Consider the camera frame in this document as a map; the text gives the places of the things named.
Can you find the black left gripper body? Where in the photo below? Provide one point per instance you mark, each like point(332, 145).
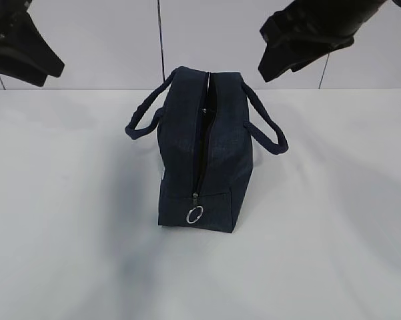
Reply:
point(3, 20)

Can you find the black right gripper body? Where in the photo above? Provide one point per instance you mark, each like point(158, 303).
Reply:
point(334, 19)

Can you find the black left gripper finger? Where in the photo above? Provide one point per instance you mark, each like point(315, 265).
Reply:
point(14, 65)
point(41, 55)

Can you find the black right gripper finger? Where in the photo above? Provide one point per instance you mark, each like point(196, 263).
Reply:
point(290, 24)
point(294, 51)

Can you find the navy blue lunch bag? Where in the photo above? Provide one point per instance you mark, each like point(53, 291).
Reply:
point(206, 124)

